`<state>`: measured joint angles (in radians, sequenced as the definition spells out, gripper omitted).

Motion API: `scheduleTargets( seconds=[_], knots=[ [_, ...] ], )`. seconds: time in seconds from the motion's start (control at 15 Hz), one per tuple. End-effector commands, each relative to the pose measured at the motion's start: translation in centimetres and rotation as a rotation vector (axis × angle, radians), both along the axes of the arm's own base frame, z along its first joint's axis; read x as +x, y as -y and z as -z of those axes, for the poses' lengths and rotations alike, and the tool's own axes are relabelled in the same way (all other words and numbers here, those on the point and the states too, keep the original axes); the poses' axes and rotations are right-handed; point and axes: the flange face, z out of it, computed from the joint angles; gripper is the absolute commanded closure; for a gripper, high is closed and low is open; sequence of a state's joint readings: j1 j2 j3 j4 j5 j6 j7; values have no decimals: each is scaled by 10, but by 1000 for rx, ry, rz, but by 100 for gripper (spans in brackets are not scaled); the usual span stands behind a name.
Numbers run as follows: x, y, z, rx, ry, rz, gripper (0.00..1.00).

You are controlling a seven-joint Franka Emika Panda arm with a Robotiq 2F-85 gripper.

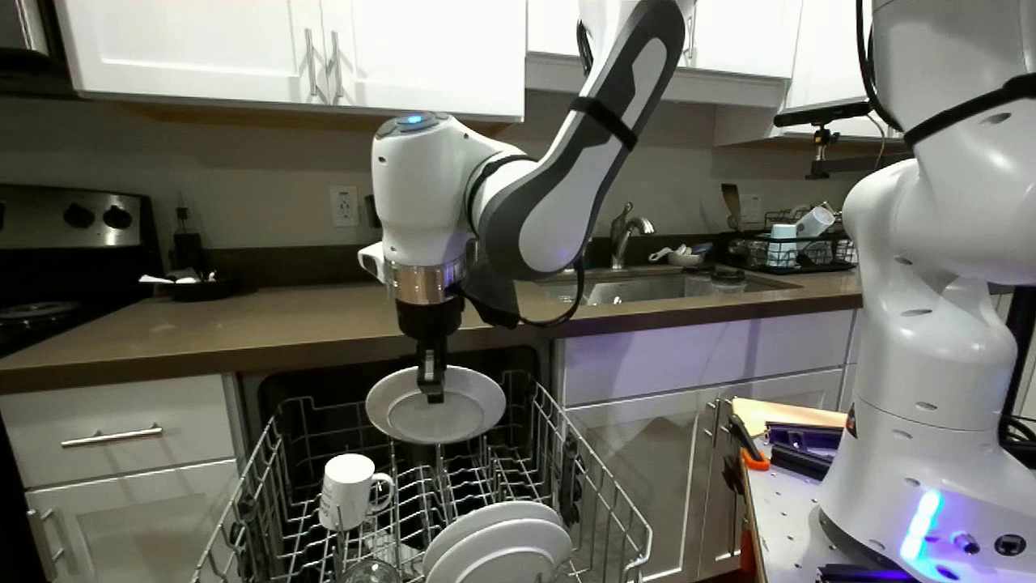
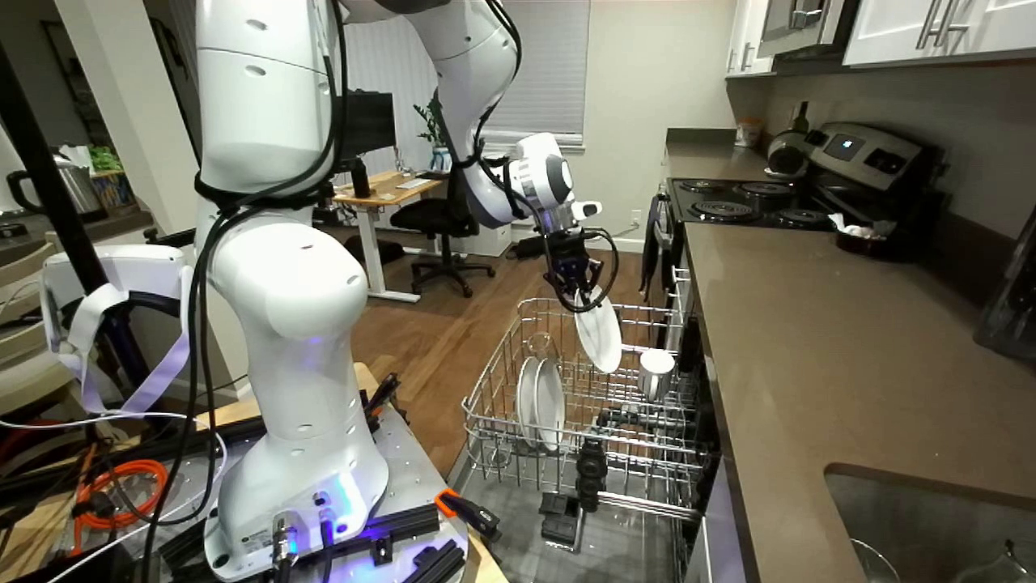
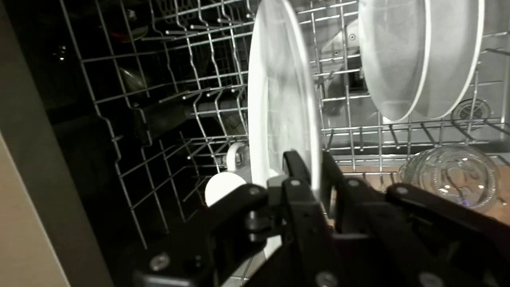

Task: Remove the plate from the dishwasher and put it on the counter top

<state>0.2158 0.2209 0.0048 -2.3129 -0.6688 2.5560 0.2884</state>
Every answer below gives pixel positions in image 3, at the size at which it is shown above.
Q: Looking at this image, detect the metal wire dishwasher rack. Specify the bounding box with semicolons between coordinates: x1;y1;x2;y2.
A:
54;0;510;252

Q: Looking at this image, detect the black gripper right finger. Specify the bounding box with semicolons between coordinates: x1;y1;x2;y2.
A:
320;150;510;287

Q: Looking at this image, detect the small white rack wheel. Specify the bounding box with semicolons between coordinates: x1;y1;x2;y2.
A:
225;141;252;172

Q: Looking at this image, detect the clear drinking glass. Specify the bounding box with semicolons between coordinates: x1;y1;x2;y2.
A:
397;144;503;214

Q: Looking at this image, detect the white round dinner plate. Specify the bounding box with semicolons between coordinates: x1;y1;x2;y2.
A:
220;0;325;287
357;0;433;125
395;0;486;123

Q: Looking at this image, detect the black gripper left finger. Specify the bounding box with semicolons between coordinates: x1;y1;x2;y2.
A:
132;150;333;287

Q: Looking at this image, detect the dark dishwasher tub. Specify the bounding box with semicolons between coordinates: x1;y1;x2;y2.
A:
5;0;256;257

